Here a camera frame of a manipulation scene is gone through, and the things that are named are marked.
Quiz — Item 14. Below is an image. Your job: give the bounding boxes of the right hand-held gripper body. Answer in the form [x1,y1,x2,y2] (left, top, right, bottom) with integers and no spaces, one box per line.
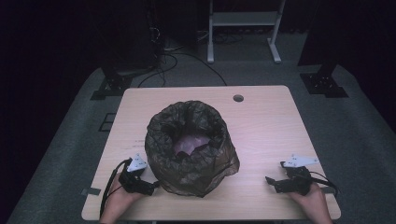
[278,153,320,196]

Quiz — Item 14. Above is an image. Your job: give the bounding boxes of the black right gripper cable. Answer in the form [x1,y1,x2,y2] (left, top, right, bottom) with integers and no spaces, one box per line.
[309,170,340,198]

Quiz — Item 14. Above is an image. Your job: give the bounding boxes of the person's right hand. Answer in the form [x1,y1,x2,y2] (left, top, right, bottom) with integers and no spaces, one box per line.
[287,182,331,219]

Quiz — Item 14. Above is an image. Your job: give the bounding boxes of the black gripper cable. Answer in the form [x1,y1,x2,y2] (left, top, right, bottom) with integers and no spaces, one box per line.
[309,170,340,198]
[99,158,133,218]

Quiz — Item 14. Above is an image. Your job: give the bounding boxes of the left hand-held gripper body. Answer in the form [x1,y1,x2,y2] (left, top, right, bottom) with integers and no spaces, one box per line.
[118,153,156,196]

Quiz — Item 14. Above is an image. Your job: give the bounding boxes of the black stand base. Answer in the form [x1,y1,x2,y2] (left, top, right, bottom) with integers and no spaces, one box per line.
[299,63,349,99]
[90,62,134,101]

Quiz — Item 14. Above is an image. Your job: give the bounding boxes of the black floor cable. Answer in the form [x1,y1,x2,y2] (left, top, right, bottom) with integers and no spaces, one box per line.
[137,51,229,89]

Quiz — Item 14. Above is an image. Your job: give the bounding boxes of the dark cabinet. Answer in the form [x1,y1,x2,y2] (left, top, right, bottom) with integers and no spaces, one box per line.
[101,0,163,73]

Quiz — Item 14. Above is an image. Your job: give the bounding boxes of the person's left hand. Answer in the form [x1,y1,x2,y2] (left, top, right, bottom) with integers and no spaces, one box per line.
[106,173,146,218]

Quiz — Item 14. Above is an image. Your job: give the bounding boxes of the black plastic garbage bag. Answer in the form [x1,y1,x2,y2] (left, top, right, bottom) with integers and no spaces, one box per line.
[144,99,241,199]

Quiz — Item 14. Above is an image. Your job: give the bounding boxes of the white metal stand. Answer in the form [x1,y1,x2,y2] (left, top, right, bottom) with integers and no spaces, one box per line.
[206,0,287,65]

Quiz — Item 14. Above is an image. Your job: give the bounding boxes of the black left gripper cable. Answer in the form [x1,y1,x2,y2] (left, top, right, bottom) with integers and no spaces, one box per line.
[99,158,133,218]

